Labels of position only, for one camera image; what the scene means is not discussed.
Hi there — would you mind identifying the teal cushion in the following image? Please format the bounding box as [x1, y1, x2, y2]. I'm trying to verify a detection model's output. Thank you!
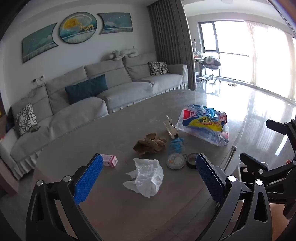
[65, 74, 108, 105]

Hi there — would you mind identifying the small floral cushion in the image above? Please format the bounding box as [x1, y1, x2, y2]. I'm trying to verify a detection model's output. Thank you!
[148, 61, 170, 76]

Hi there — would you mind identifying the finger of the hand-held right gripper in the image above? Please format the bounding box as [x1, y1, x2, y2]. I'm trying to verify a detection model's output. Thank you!
[239, 152, 296, 183]
[266, 119, 296, 153]

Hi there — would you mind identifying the round white lid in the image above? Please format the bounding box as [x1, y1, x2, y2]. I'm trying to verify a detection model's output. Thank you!
[166, 153, 187, 169]

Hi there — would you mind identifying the white plastic bracket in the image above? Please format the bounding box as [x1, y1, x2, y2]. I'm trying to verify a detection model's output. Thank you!
[163, 116, 180, 139]

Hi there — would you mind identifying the blue crumpled glove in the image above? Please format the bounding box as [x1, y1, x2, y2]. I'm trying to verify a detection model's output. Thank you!
[168, 137, 185, 155]

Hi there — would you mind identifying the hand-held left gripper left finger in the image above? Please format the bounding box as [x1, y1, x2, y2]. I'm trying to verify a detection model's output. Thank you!
[25, 153, 104, 241]

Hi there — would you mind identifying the printed clear plastic bag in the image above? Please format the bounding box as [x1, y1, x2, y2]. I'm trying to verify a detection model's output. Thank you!
[176, 104, 230, 147]

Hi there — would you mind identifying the white sheer curtain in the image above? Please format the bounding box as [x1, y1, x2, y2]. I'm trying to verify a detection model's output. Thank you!
[245, 21, 296, 102]

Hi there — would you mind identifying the round deer wall picture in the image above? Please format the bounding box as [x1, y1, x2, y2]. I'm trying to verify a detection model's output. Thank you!
[59, 11, 97, 44]

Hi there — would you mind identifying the grey sofa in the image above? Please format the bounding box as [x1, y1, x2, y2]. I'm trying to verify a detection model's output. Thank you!
[0, 53, 188, 180]

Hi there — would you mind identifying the black swivel chair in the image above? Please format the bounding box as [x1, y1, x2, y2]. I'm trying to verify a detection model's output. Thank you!
[202, 56, 222, 84]

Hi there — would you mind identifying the black tape roll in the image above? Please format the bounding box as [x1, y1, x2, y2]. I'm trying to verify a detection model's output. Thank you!
[186, 153, 199, 169]

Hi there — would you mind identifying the brown paper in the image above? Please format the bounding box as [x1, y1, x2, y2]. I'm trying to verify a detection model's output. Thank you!
[133, 133, 167, 155]

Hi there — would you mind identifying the white plush toy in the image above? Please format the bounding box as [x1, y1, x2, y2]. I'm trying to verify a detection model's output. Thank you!
[110, 46, 139, 61]

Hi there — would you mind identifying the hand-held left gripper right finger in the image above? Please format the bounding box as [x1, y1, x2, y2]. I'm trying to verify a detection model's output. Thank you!
[195, 153, 272, 241]

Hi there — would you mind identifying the white paper towel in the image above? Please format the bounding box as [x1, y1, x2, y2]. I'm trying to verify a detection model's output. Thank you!
[123, 158, 164, 198]

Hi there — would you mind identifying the brown curtain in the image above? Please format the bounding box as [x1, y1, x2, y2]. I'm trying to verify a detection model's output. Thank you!
[147, 0, 197, 91]

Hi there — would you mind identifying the small pink box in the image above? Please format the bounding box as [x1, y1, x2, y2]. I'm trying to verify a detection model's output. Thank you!
[100, 154, 117, 167]

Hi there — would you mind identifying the curved-edge teal wall picture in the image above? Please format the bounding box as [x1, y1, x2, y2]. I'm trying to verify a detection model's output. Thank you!
[97, 12, 133, 35]
[22, 22, 58, 63]

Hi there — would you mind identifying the large floral cushion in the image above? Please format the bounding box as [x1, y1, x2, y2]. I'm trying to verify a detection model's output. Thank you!
[15, 103, 38, 137]

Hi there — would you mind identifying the dark blue cushion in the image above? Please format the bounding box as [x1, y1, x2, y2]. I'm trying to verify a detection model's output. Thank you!
[6, 107, 15, 133]

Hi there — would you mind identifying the black charger cable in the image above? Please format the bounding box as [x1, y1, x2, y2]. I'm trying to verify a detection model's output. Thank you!
[28, 80, 47, 98]

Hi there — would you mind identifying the white shelf rack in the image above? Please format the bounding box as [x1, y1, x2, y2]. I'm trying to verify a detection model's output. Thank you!
[191, 40, 204, 80]

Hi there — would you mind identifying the black framed window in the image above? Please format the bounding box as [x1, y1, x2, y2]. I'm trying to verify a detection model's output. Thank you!
[198, 21, 252, 82]

